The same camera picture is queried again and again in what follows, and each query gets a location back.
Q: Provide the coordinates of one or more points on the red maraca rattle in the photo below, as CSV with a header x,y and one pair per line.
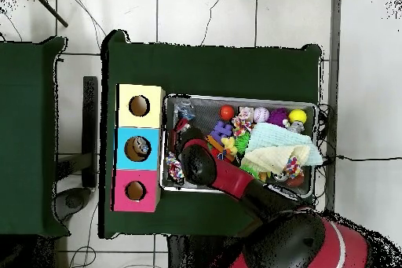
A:
x,y
227,112

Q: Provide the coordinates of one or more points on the purple plastic building block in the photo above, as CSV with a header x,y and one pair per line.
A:
x,y
221,131

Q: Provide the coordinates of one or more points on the wooden box with three holes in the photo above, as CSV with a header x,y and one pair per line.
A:
x,y
138,136

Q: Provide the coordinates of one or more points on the grey round stand base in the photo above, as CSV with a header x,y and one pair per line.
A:
x,y
75,200

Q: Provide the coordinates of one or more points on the black panel stand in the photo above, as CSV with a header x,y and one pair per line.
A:
x,y
90,123

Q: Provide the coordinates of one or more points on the dark green tablecloth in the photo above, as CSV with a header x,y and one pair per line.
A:
x,y
220,73

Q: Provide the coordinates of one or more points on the purple monster toy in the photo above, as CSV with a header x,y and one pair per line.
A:
x,y
278,117

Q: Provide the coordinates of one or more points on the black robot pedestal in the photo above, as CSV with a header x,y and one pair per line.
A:
x,y
195,255

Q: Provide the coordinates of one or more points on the black rod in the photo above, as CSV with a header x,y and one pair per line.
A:
x,y
50,9

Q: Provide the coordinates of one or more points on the white baseball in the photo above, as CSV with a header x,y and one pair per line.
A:
x,y
261,114

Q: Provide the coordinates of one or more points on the floral patterned fabric knot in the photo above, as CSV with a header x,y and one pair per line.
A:
x,y
245,114

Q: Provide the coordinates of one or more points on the multicoloured patterned cloth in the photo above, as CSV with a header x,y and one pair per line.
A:
x,y
294,167

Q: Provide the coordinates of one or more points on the yellow ball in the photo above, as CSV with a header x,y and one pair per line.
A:
x,y
298,116

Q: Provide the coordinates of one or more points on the dark green side cloth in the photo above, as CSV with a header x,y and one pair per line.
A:
x,y
31,92

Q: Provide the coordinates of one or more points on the mint knitted cloth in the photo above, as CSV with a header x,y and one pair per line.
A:
x,y
276,137

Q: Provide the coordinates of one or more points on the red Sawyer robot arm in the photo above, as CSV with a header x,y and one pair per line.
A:
x,y
232,180

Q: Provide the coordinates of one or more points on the cream knitted cloth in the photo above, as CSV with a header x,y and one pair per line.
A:
x,y
279,158

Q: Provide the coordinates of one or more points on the clear shallow mesh bin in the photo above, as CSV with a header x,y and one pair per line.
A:
x,y
301,191

